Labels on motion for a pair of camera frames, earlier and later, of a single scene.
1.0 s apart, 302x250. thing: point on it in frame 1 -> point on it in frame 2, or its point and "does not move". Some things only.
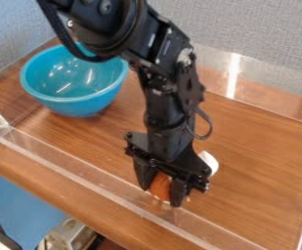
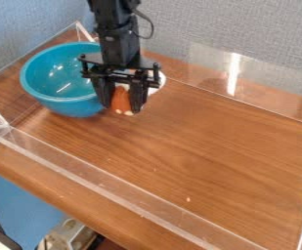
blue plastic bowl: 72,86 does not move
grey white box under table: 72,236 does not move
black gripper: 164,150 -> 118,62
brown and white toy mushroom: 160,185 -> 121,97
